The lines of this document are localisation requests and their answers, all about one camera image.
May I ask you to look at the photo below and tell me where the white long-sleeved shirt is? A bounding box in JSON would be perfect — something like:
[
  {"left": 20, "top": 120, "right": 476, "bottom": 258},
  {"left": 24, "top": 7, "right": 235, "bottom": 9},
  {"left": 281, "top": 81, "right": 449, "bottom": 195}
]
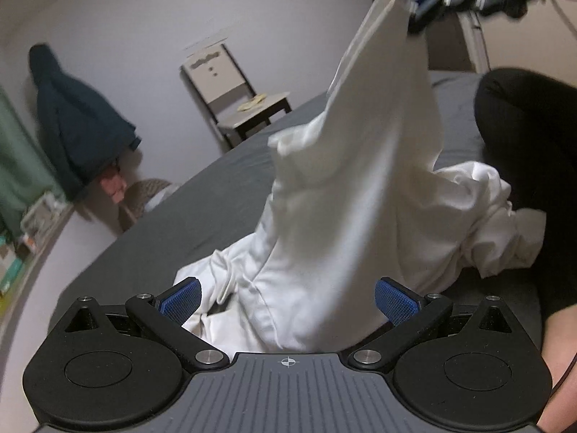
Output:
[{"left": 173, "top": 0, "right": 548, "bottom": 355}]

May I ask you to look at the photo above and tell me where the pale yellow cloth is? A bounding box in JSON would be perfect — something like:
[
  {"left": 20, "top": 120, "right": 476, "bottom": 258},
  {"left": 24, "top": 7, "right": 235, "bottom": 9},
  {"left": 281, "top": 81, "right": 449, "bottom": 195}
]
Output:
[{"left": 238, "top": 94, "right": 269, "bottom": 111}]

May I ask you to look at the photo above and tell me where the green curtain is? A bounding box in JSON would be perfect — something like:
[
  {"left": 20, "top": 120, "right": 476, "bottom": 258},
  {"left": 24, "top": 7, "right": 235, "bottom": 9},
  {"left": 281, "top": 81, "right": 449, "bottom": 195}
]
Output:
[{"left": 0, "top": 86, "right": 68, "bottom": 241}]

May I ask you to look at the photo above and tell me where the pink hanging item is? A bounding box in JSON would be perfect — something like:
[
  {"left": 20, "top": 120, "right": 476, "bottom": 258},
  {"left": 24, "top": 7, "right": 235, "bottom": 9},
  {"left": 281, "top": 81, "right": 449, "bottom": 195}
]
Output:
[{"left": 100, "top": 167, "right": 129, "bottom": 205}]

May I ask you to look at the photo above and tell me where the dark blue hanging jacket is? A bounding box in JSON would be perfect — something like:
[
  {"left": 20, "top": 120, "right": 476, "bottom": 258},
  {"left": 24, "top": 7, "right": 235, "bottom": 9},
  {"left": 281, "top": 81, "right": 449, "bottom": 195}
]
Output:
[{"left": 28, "top": 44, "right": 141, "bottom": 201}]

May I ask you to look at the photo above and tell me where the white and green box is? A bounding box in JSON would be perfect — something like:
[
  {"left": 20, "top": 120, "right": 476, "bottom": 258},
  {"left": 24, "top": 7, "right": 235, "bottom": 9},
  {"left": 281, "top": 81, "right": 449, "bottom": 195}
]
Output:
[{"left": 0, "top": 244, "right": 28, "bottom": 295}]

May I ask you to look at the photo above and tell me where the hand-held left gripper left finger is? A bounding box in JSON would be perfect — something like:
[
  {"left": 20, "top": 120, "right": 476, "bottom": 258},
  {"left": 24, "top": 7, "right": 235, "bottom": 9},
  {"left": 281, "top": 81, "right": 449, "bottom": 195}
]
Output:
[{"left": 63, "top": 277, "right": 230, "bottom": 368}]

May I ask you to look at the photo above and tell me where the woven basket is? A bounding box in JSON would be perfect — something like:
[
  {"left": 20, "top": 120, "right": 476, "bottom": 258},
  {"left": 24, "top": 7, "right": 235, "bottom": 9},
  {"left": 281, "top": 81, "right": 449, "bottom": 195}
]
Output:
[{"left": 118, "top": 179, "right": 181, "bottom": 233}]

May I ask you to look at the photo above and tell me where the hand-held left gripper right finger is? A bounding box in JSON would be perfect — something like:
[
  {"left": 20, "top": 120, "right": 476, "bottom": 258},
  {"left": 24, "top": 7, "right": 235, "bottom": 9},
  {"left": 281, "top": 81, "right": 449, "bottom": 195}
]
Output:
[{"left": 351, "top": 277, "right": 515, "bottom": 367}]

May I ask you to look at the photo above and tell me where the cream wooden chair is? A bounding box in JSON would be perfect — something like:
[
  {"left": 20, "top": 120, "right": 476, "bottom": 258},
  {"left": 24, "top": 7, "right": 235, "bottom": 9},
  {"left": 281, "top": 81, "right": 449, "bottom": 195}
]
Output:
[{"left": 180, "top": 41, "right": 293, "bottom": 152}]

